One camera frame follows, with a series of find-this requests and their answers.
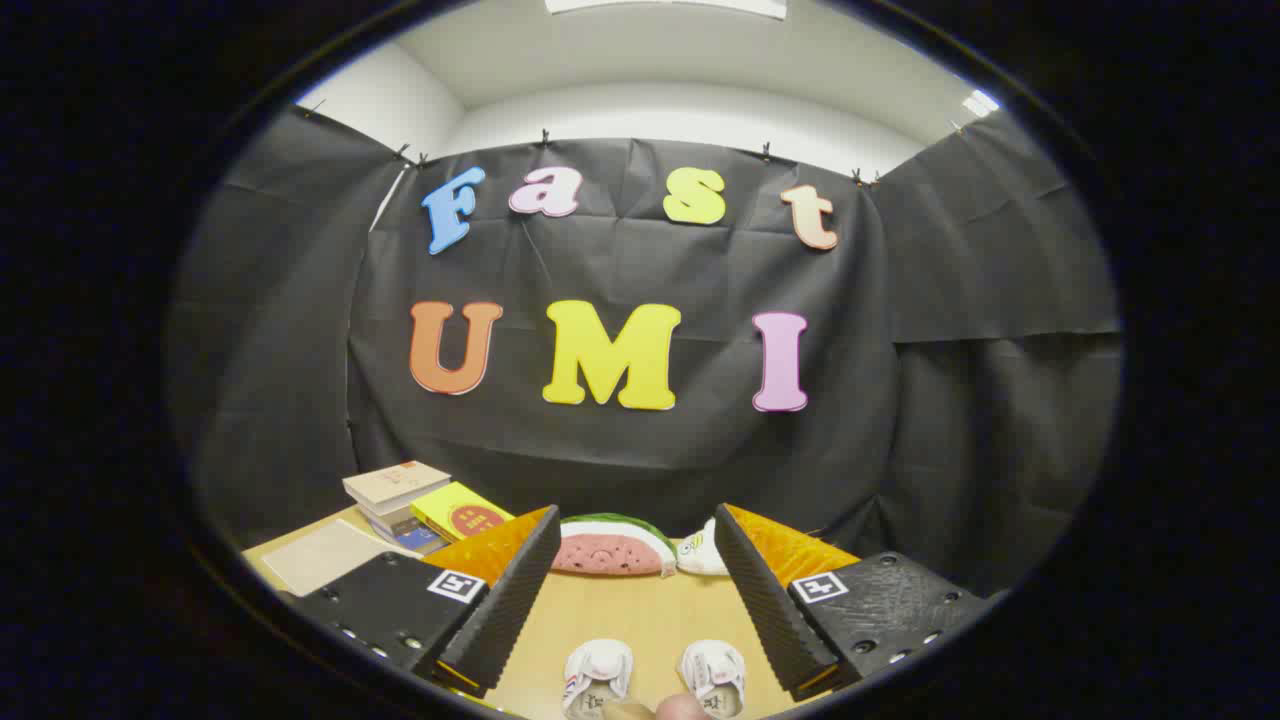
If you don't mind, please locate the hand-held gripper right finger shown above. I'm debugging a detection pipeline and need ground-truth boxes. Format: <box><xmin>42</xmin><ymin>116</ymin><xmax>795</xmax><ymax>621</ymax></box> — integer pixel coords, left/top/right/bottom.
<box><xmin>714</xmin><ymin>503</ymin><xmax>991</xmax><ymax>702</ymax></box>

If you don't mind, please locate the watermelon slice plush toy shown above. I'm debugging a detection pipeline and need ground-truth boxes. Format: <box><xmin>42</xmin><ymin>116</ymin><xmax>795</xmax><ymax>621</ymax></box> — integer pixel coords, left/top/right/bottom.
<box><xmin>552</xmin><ymin>513</ymin><xmax>678</xmax><ymax>578</ymax></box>

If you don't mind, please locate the blue book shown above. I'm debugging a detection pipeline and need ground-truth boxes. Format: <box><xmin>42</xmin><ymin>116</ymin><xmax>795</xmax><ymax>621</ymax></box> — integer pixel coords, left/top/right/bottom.
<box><xmin>385</xmin><ymin>520</ymin><xmax>451</xmax><ymax>556</ymax></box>

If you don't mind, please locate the white plush toy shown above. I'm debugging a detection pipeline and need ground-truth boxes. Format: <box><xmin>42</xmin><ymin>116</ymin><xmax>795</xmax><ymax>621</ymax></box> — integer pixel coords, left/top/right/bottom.
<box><xmin>676</xmin><ymin>518</ymin><xmax>731</xmax><ymax>577</ymax></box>

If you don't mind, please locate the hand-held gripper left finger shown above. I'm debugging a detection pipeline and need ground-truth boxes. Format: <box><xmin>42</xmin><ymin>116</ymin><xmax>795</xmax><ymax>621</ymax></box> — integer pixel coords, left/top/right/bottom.
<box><xmin>290</xmin><ymin>505</ymin><xmax>562</xmax><ymax>699</ymax></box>

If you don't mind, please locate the white canvas shoe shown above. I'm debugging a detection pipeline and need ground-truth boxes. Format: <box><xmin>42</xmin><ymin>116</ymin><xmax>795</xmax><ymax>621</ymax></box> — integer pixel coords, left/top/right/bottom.
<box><xmin>678</xmin><ymin>640</ymin><xmax>747</xmax><ymax>719</ymax></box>
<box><xmin>560</xmin><ymin>639</ymin><xmax>634</xmax><ymax>719</ymax></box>

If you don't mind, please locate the grey book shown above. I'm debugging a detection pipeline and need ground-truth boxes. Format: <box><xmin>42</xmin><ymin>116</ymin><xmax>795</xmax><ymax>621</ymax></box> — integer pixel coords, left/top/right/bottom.
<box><xmin>360</xmin><ymin>500</ymin><xmax>431</xmax><ymax>538</ymax></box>

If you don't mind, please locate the long ceiling light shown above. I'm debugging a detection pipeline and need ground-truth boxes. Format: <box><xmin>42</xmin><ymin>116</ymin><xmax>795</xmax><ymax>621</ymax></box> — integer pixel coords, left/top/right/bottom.
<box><xmin>545</xmin><ymin>0</ymin><xmax>788</xmax><ymax>20</ymax></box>

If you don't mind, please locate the cream fabric storage box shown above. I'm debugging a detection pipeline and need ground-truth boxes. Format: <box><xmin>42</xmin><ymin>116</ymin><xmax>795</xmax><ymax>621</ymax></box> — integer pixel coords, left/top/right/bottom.
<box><xmin>262</xmin><ymin>518</ymin><xmax>421</xmax><ymax>598</ymax></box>

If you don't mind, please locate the yellow book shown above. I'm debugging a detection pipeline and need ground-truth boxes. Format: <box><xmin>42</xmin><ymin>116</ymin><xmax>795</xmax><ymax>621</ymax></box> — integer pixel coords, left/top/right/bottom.
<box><xmin>410</xmin><ymin>482</ymin><xmax>516</xmax><ymax>544</ymax></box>

